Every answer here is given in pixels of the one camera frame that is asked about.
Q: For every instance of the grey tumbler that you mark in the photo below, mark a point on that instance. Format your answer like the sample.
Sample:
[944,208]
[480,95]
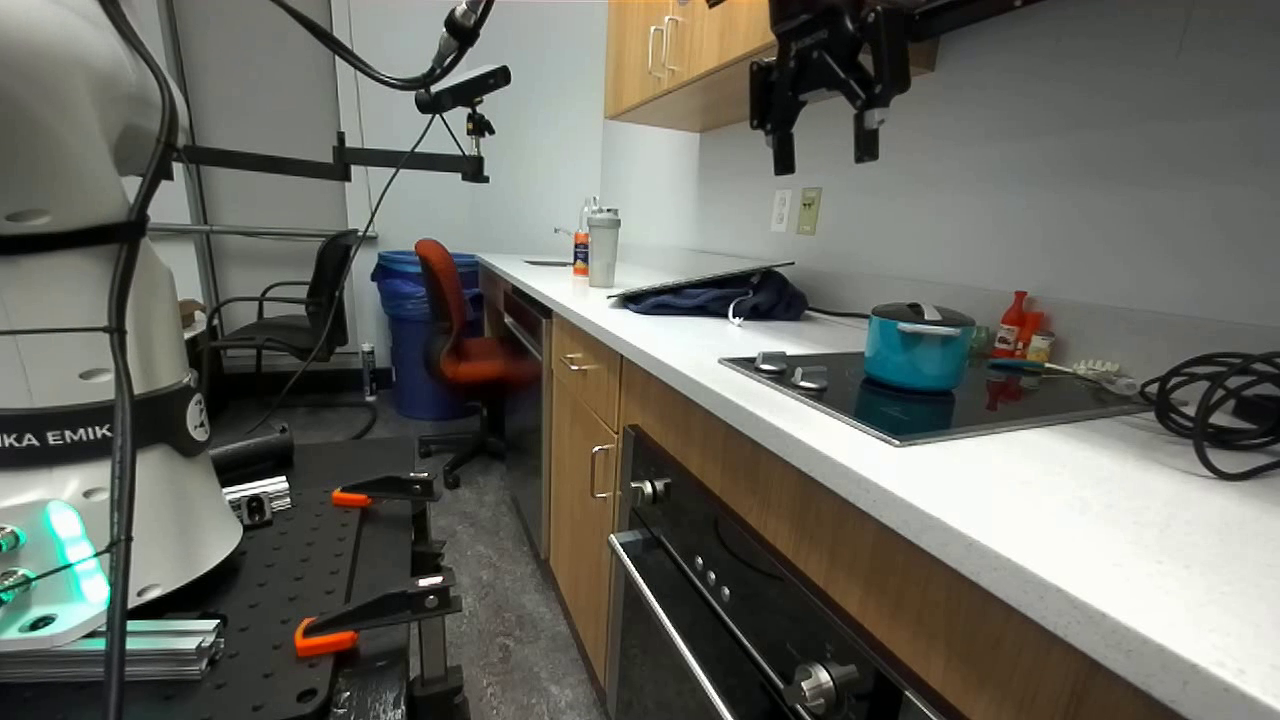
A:
[607,246]

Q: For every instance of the aluminium rail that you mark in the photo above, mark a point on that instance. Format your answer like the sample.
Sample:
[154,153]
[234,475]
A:
[104,648]

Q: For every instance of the black breadboard table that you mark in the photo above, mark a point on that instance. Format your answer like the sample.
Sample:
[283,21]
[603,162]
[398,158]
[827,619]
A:
[283,572]

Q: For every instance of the black stereo camera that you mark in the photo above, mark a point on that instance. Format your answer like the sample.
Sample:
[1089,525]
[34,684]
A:
[467,91]

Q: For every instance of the blue bin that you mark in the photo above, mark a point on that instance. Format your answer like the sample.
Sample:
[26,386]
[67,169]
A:
[401,347]

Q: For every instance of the white wall outlet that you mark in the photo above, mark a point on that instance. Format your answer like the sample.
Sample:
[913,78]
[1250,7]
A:
[783,208]

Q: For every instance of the black glass cooktop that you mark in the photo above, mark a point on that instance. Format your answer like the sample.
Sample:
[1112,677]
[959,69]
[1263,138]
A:
[935,405]

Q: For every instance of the beige wall plate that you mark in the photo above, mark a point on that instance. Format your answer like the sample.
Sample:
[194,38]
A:
[811,208]

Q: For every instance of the grey pot lid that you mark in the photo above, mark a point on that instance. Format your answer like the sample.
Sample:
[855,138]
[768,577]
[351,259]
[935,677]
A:
[923,322]

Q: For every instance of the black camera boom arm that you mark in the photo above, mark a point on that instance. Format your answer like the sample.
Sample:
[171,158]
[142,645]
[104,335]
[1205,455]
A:
[335,162]

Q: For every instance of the grey metal pole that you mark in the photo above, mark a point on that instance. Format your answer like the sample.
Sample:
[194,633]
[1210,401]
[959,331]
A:
[194,201]

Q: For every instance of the black laptop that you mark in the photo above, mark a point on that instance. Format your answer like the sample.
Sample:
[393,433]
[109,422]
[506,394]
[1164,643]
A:
[695,282]

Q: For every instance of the orange red carton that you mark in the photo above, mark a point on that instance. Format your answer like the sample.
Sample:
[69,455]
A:
[1042,340]

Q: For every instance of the orange office chair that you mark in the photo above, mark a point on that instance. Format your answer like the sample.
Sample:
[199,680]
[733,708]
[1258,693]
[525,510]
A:
[463,354]

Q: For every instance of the dark blue bag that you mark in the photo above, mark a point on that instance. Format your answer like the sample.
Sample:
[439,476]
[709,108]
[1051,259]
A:
[747,305]

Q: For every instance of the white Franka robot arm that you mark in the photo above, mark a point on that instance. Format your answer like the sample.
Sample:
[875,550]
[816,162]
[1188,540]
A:
[67,134]

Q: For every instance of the red bottle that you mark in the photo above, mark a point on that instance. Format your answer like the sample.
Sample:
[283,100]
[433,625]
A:
[1013,327]

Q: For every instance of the silver cooktop knob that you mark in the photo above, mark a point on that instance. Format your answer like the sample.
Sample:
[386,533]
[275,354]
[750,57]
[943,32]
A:
[768,360]
[811,380]

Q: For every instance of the blue pot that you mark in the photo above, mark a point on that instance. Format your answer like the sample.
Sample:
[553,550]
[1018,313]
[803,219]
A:
[913,360]

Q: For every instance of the small orange bottle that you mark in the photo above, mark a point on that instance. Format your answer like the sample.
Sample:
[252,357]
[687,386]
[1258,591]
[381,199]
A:
[580,259]

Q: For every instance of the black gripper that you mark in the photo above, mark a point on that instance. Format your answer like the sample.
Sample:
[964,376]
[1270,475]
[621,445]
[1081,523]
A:
[847,32]

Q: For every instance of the teal utensil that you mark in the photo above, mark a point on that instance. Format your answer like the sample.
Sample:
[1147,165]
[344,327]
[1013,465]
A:
[1018,364]

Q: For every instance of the black oven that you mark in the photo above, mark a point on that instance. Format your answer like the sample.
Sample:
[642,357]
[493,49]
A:
[722,601]

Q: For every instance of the silver oven knob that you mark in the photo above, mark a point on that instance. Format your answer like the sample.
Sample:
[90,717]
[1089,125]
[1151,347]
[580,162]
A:
[820,689]
[649,488]

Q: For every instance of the dark dishwasher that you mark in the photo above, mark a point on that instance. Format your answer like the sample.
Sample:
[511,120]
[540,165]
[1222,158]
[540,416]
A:
[522,413]

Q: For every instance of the black office chair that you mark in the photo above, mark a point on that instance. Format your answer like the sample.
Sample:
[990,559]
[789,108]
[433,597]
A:
[325,305]

